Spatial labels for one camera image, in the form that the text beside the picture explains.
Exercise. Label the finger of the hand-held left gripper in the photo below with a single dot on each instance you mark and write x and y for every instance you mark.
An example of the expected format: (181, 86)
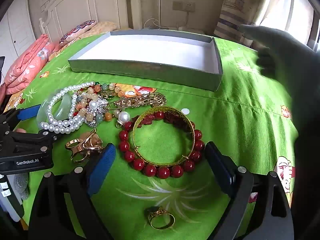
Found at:
(37, 137)
(28, 112)

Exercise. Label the gold bangle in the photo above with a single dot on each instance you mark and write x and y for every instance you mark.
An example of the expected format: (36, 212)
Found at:
(172, 110)

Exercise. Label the green printed cloth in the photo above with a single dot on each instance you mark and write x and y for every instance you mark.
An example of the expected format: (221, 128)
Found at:
(250, 105)

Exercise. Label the white round sticker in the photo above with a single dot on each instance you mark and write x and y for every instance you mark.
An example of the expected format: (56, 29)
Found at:
(185, 111)

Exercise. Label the person's left hand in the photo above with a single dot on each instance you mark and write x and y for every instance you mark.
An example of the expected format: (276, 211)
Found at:
(22, 185)

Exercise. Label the cream wooden headboard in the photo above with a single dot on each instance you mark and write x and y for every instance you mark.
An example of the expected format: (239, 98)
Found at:
(75, 5)

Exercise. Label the pale green jade bangle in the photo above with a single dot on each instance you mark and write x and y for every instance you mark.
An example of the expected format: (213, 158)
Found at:
(62, 105)

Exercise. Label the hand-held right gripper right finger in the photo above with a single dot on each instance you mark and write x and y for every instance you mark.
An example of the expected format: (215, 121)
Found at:
(220, 170)

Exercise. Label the pink floral quilt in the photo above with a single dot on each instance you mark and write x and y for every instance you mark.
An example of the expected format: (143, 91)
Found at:
(30, 62)

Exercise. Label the grey cardboard box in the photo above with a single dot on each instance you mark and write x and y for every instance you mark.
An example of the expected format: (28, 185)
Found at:
(150, 50)

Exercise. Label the printed striped curtain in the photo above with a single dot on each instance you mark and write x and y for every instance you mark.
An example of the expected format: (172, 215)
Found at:
(235, 5)

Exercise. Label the dark grey blurred cloth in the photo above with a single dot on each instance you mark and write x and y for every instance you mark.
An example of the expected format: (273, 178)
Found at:
(287, 55)

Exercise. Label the wall socket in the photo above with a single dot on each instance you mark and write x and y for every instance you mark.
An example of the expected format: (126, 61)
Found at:
(185, 5)

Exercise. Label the white wardrobe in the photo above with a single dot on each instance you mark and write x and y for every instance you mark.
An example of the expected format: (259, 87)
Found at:
(20, 30)

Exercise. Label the large pearl pendant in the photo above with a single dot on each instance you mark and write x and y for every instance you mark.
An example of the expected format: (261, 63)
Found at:
(124, 117)

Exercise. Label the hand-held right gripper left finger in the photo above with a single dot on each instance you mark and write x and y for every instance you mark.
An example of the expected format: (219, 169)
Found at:
(102, 167)

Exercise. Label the rhinestone flower brooch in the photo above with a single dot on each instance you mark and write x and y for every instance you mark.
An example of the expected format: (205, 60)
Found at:
(96, 108)

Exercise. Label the thin white pole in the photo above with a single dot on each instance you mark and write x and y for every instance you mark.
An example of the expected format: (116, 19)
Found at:
(159, 2)

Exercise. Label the embroidered pillow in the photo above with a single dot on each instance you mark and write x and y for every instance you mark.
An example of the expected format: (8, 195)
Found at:
(80, 28)

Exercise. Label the yellow floral bed sheet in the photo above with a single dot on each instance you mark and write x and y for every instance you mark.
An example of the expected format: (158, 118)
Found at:
(105, 26)

